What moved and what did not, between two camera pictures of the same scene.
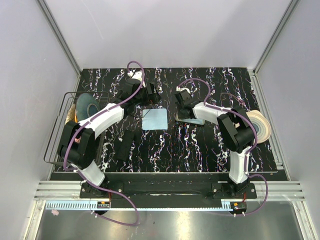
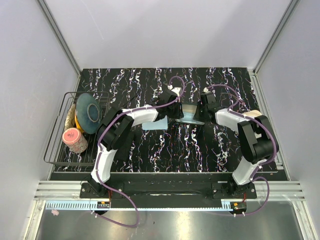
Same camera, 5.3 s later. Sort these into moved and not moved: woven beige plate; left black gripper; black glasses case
Moved: left black gripper
Not moved: black glasses case; woven beige plate
